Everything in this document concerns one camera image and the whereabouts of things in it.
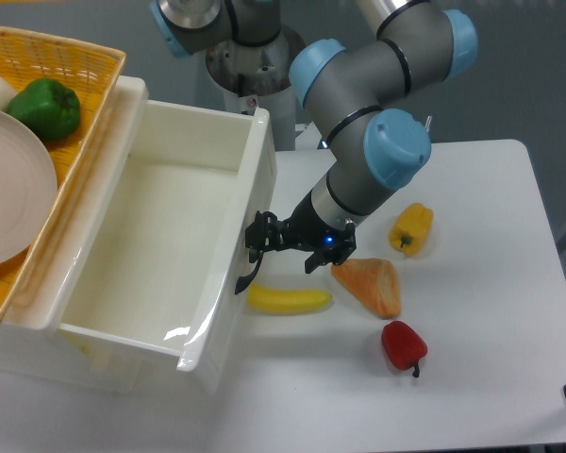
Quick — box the yellow woven basket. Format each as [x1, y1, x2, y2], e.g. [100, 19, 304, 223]
[0, 26, 125, 322]

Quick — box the white drawer cabinet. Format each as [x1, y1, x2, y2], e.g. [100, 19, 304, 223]
[0, 75, 227, 395]

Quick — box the beige round plate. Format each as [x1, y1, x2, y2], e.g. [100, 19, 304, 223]
[0, 111, 58, 264]

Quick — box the yellow banana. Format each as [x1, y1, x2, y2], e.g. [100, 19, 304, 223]
[246, 284, 332, 315]

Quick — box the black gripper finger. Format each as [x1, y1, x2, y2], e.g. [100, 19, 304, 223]
[244, 211, 287, 262]
[305, 221, 357, 274]

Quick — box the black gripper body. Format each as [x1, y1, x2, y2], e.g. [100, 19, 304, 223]
[281, 192, 349, 251]

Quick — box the green bell pepper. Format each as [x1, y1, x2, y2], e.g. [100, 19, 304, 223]
[6, 77, 81, 143]

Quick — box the white drawer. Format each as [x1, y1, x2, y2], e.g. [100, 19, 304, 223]
[58, 101, 276, 392]

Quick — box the red bell pepper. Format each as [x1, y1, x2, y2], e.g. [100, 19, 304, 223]
[381, 320, 428, 378]

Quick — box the yellow bell pepper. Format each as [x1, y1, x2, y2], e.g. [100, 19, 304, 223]
[388, 203, 434, 257]

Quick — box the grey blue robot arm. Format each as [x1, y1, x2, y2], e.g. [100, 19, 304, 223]
[150, 1, 478, 272]

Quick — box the orange bread slice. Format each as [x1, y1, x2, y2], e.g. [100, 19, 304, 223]
[330, 258, 402, 319]

